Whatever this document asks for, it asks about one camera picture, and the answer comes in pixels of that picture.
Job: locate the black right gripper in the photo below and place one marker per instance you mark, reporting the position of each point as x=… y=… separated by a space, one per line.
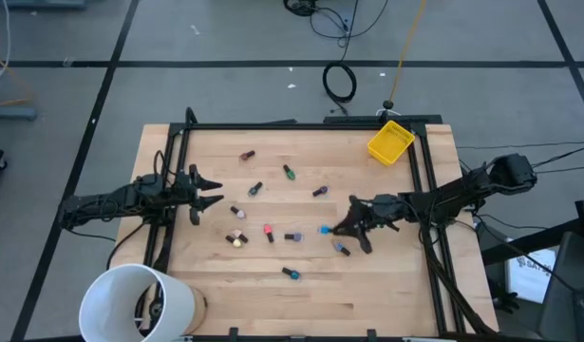
x=382 y=209

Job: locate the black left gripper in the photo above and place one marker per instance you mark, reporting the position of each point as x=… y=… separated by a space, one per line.
x=193 y=195

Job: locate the grey-blue nail polish bottle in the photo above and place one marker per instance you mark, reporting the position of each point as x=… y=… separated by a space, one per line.
x=340 y=247

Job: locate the bright blue nail polish bottle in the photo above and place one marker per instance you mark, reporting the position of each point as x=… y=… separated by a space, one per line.
x=325 y=230

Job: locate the pale pink nail polish bottle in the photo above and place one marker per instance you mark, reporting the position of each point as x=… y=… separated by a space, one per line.
x=240 y=214

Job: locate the dark purple nail polish bottle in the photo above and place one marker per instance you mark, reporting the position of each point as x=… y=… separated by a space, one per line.
x=321 y=190

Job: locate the dark teal nail polish bottle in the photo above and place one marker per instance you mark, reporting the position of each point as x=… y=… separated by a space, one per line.
x=253 y=190

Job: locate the peach nail polish bottle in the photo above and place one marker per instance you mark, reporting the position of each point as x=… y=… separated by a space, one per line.
x=238 y=233

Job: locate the brown nail polish bottle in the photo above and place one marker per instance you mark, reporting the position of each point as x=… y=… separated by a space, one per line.
x=246 y=155

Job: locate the lavender nail polish bottle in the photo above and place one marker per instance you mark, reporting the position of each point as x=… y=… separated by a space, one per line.
x=297 y=236

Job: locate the yellow nail polish bottle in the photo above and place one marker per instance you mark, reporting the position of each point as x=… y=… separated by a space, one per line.
x=236 y=243

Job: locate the coral red nail polish bottle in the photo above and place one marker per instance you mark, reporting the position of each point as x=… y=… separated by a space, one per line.
x=268 y=229

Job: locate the teal glitter nail polish bottle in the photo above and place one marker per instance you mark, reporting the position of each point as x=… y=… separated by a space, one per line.
x=295 y=275

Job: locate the green nail polish bottle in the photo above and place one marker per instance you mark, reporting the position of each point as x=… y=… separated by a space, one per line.
x=290 y=174

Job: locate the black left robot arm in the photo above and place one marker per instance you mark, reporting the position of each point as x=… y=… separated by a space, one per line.
x=106 y=202

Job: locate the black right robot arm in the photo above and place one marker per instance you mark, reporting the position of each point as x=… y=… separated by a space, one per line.
x=462 y=192

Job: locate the yellow plastic basket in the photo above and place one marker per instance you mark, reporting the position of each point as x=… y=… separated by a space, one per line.
x=390 y=142

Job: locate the black table clamp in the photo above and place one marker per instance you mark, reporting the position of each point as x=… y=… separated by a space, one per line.
x=372 y=335
x=233 y=334

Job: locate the black round knob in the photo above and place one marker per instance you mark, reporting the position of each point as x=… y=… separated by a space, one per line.
x=389 y=104

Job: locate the black beam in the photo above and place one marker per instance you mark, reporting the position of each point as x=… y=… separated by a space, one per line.
x=519 y=247

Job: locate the black glove-like object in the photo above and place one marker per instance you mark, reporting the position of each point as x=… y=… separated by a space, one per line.
x=505 y=300

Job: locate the white printed box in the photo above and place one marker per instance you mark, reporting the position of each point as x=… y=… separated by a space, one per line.
x=529 y=285

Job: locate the grey floor bar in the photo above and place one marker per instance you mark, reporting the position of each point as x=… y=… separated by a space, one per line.
x=44 y=4
x=11 y=113

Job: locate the black aluminium table frame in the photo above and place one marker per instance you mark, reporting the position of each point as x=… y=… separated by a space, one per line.
x=296 y=126

